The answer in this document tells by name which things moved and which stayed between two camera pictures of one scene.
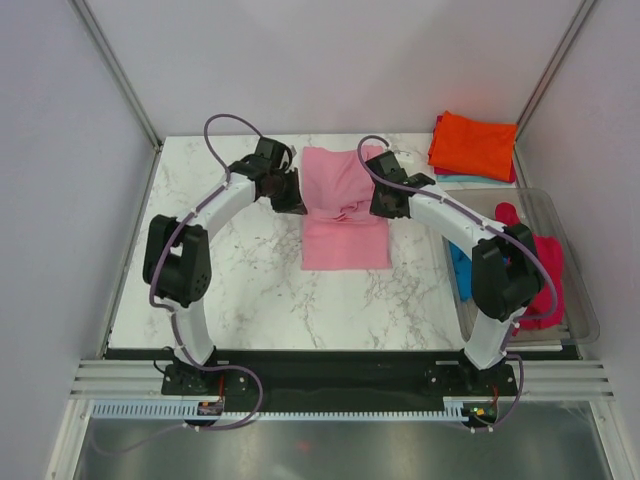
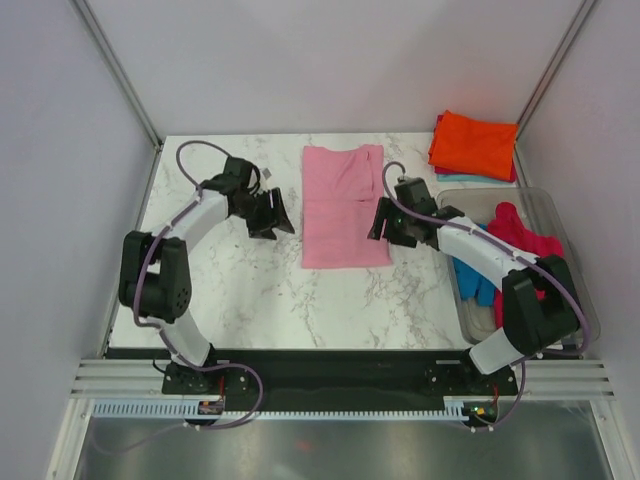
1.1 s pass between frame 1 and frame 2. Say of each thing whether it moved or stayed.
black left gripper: moved
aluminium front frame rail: stayed
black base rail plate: stayed
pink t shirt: stayed
